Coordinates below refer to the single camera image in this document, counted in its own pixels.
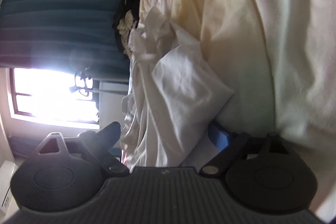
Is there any cream knitted scarf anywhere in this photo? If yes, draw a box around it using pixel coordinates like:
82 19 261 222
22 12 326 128
116 12 139 56

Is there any window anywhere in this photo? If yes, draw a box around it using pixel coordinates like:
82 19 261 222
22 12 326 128
10 67 101 127

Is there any pile of dark clothes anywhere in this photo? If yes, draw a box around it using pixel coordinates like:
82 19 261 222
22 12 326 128
112 0 150 55

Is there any white garment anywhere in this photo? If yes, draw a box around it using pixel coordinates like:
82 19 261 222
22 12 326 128
120 7 235 168

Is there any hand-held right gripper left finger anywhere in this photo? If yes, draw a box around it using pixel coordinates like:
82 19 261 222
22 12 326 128
32 121 130 178

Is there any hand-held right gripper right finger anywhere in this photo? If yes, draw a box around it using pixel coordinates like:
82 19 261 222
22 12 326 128
201 120 292 178

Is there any pastel bed sheet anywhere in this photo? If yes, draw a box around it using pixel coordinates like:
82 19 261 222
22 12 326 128
138 0 336 223

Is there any garment steamer stand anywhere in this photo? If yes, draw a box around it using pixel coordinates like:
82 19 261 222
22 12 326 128
69 67 130 98

